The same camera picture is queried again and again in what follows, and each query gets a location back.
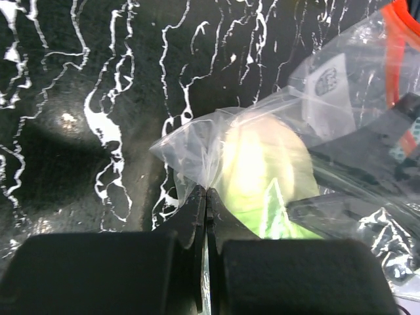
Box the black marble pattern mat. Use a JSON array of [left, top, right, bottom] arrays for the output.
[[1, 1, 392, 265]]

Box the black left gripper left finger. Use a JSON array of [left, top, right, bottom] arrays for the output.
[[1, 186, 206, 314]]

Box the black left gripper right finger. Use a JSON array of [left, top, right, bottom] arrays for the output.
[[206, 189, 400, 314]]

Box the green fake lettuce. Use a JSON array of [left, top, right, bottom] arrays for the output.
[[214, 114, 320, 240]]

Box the clear zip top bag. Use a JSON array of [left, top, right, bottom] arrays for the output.
[[151, 1, 419, 301]]

